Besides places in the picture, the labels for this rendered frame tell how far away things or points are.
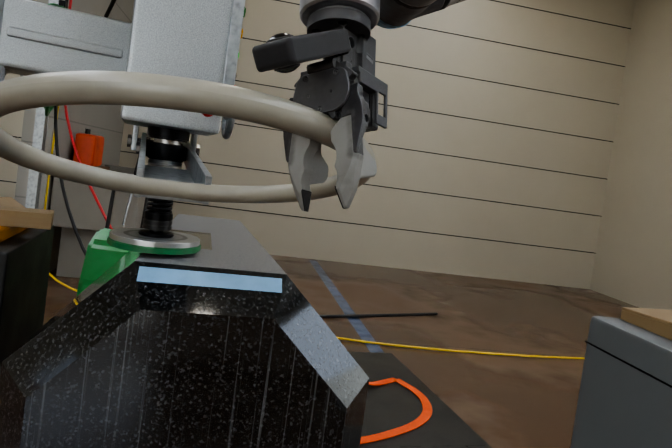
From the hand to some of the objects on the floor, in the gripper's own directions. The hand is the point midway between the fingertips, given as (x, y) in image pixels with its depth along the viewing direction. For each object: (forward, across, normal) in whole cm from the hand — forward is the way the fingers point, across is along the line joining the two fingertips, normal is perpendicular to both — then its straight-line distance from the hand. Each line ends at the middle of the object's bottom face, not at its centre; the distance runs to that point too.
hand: (320, 196), depth 56 cm
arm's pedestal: (+101, -19, -97) cm, 141 cm away
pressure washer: (+37, +256, -142) cm, 295 cm away
